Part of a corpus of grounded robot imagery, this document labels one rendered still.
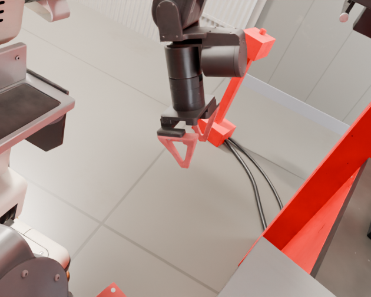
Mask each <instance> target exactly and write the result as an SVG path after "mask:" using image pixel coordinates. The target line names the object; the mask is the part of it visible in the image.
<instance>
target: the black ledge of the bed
mask: <svg viewBox="0 0 371 297"><path fill-rule="evenodd" d="M370 223H371V158H370V157H369V158H368V159H367V160H366V161H365V162H364V163H363V164H362V165H361V167H360V169H359V171H358V173H357V175H356V177H355V180H354V182H353V184H352V186H351V188H350V190H349V192H348V194H347V196H346V198H345V200H344V203H343V205H342V207H341V209H340V211H339V213H338V215H337V218H336V220H335V221H334V224H333V226H332V228H331V230H330V232H329V234H328V236H327V239H326V241H325V243H324V245H323V247H322V249H321V251H320V253H319V255H318V257H317V259H316V262H315V264H314V266H313V268H312V270H311V272H310V276H312V277H313V278H314V279H315V280H317V281H318V282H319V283H320V284H322V285H323V286H324V287H325V288H326V289H327V290H329V291H330V292H331V293H332V294H334V295H335V296H336V297H371V238H369V237H368V236H367V232H368V230H369V226H370Z"/></svg>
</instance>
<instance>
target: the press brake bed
mask: <svg viewBox="0 0 371 297"><path fill-rule="evenodd" d="M359 169H360V167H359V168H358V169H357V170H356V171H355V172H354V173H353V175H352V176H351V177H350V178H349V179H348V180H347V181H346V182H345V183H344V184H343V186H342V187H341V188H340V189H339V190H338V191H337V192H336V193H335V194H334V195H333V196H332V197H331V198H330V199H329V200H328V201H327V202H326V203H325V204H324V205H323V207H322V208H321V209H320V210H319V211H318V212H317V213H316V214H315V215H314V216H313V217H312V218H311V219H310V220H309V221H308V222H307V223H306V224H305V225H304V226H303V228H302V229H301V230H300V231H299V232H298V233H297V234H296V235H295V236H294V237H293V238H292V240H291V241H290V242H289V243H288V244H287V245H286V246H285V247H284V248H283V249H282V250H281V252H283V253H284V254H285V255H286V256H287V257H289V258H290V259H291V260H292V261H293V262H294V263H296V264H297V265H299V266H300V267H301V268H302V269H303V270H305V271H306V272H307V273H308V274H310V272H311V270H312V268H313V266H314V264H315V262H316V259H317V257H318V255H319V253H320V251H321V249H322V247H323V245H324V243H325V241H326V239H327V236H328V234H329V232H330V230H331V228H332V226H333V224H334V221H335V220H336V218H337V215H338V213H339V211H340V209H341V207H342V205H343V203H344V200H345V198H346V196H347V194H348V192H349V190H350V188H351V186H352V184H353V182H354V180H355V177H356V175H357V173H358V171H359Z"/></svg>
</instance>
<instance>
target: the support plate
mask: <svg viewBox="0 0 371 297"><path fill-rule="evenodd" d="M216 297H336V296H335V295H334V294H332V293H331V292H330V291H329V290H327V289H326V288H325V287H324V286H323V285H322V284H320V283H319V282H318V281H317V280H315V279H314V278H313V277H312V276H310V275H309V274H308V273H307V272H306V271H305V270H303V269H302V268H301V267H300V266H299V265H297V264H296V263H294V262H293V261H292V260H291V259H290V258H289V257H287V256H286V255H285V254H284V253H283V252H281V251H280V250H279V249H278V248H276V247H275V246H274V245H273V244H272V243H270V242H269V241H268V240H267V239H266V238H264V237H263V236H261V237H260V239H259V240H258V241H257V243H256V244H255V245H254V246H253V248H252V249H251V251H250V252H249V253H248V255H247V256H246V257H245V258H244V260H243V261H242V263H241V264H240V266H239V267H238V268H237V269H236V271H235V272H234V273H233V275H232V276H231V278H230V279H229V280H228V281H227V283H226V284H225V285H224V287H223V288H222V290H221V291H220V292H219V294H218V295H217V296H216Z"/></svg>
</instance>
